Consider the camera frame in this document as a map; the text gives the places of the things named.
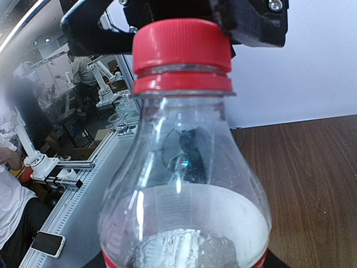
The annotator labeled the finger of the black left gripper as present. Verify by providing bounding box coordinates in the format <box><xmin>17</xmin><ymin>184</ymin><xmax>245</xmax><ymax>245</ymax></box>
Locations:
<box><xmin>122</xmin><ymin>0</ymin><xmax>288</xmax><ymax>47</ymax></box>
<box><xmin>60</xmin><ymin>0</ymin><xmax>134</xmax><ymax>56</ymax></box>

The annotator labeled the small cola bottle red cap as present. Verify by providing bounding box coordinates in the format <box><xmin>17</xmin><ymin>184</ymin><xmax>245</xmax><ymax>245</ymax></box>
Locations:
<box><xmin>98</xmin><ymin>90</ymin><xmax>272</xmax><ymax>267</ymax></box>

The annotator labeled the person in background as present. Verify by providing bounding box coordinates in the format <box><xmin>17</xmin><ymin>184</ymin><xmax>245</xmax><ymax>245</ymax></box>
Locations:
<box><xmin>67</xmin><ymin>50</ymin><xmax>97</xmax><ymax>117</ymax></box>

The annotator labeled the person in white shirt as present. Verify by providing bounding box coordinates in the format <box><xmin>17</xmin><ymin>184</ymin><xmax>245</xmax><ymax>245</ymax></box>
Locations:
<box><xmin>1</xmin><ymin>139</ymin><xmax>51</xmax><ymax>267</ymax></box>

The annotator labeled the white smartphone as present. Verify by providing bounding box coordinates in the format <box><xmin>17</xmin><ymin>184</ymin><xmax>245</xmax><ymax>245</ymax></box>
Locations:
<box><xmin>30</xmin><ymin>231</ymin><xmax>66</xmax><ymax>259</ymax></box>

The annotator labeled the aluminium front frame rail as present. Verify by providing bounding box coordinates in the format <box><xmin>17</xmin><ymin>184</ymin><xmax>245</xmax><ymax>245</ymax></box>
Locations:
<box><xmin>19</xmin><ymin>55</ymin><xmax>143</xmax><ymax>268</ymax></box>

